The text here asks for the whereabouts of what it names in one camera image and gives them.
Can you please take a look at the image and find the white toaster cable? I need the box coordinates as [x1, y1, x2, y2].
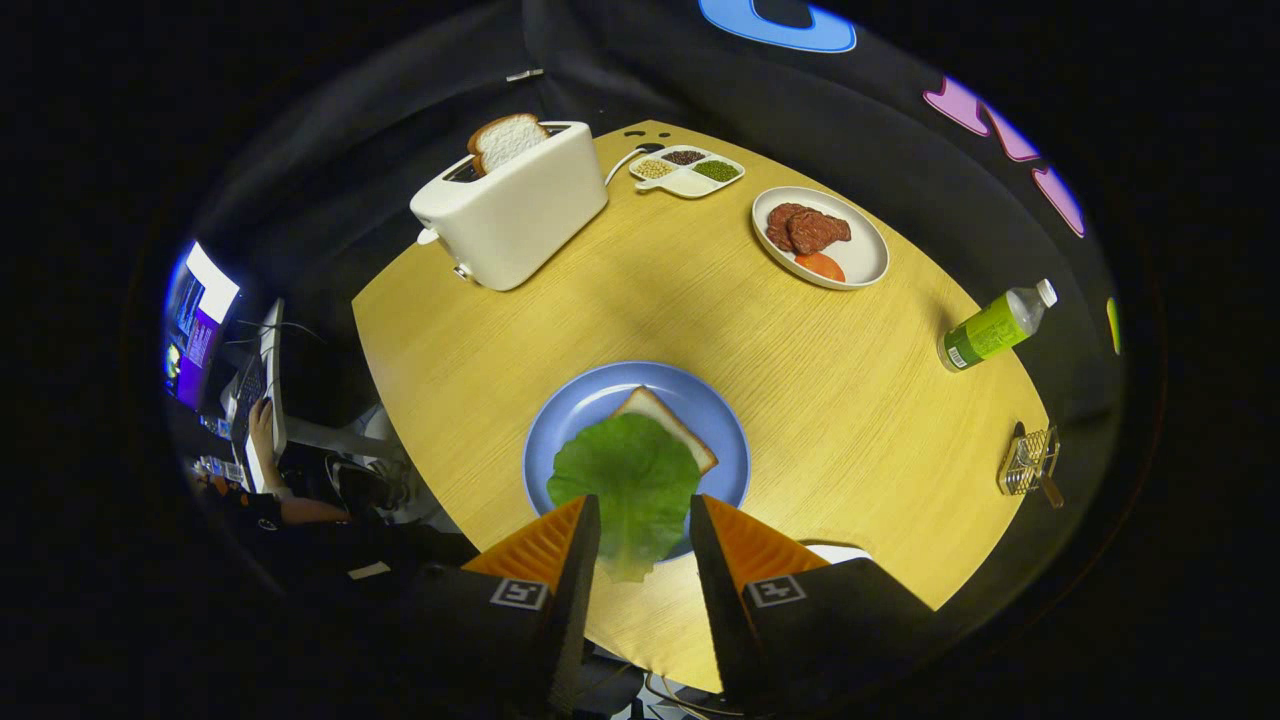
[603, 146, 651, 188]

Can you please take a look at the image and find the round white plate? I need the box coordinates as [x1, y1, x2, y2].
[751, 186, 890, 291]

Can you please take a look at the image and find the computer monitor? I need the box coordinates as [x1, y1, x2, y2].
[163, 242, 241, 413]

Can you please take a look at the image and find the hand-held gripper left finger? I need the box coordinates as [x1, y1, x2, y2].
[400, 494, 602, 720]

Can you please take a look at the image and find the small metal wire basket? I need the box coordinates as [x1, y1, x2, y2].
[997, 422, 1064, 509]

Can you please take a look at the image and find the white bread slice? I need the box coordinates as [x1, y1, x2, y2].
[612, 386, 719, 475]

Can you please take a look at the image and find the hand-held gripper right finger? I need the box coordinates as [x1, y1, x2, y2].
[689, 494, 941, 716]

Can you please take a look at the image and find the white toaster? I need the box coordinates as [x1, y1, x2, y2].
[410, 120, 609, 293]

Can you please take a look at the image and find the green lettuce leaf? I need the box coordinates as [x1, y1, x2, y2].
[547, 413, 703, 583]

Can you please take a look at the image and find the blue plate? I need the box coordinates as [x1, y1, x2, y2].
[523, 361, 751, 561]

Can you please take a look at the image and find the toasted bread slice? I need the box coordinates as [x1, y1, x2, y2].
[467, 113, 549, 177]

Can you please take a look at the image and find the green label plastic bottle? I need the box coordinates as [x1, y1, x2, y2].
[937, 279, 1058, 373]

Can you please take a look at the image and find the white divided seasoning tray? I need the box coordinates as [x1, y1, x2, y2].
[628, 145, 746, 200]

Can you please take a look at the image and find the brown meat patty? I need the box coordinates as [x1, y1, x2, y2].
[766, 203, 807, 252]
[788, 209, 852, 255]

